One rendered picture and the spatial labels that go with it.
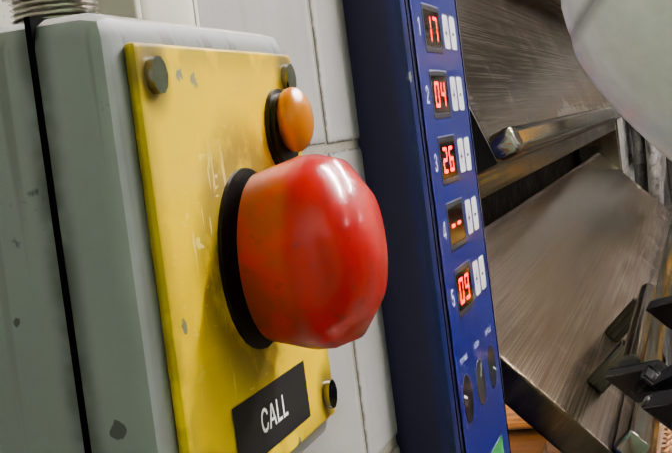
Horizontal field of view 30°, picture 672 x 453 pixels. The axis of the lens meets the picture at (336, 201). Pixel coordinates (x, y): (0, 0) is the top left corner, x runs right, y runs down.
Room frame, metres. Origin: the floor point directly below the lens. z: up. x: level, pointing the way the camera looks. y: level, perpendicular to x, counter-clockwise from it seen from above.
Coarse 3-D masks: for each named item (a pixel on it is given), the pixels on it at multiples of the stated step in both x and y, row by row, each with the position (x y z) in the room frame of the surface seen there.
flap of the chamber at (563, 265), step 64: (576, 192) 1.84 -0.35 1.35; (640, 192) 2.47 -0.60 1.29; (512, 256) 1.16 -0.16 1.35; (576, 256) 1.38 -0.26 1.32; (640, 256) 1.71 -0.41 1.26; (512, 320) 0.96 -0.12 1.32; (576, 320) 1.11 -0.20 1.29; (512, 384) 0.86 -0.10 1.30; (576, 384) 0.92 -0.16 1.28; (576, 448) 0.84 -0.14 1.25
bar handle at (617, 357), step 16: (640, 288) 1.15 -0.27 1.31; (640, 304) 1.05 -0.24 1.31; (624, 320) 1.14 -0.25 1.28; (640, 320) 0.98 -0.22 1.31; (640, 336) 0.92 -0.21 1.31; (624, 352) 0.87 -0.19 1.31; (640, 352) 0.87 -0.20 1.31; (608, 368) 0.94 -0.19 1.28; (592, 384) 0.95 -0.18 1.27; (608, 384) 0.95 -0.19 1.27
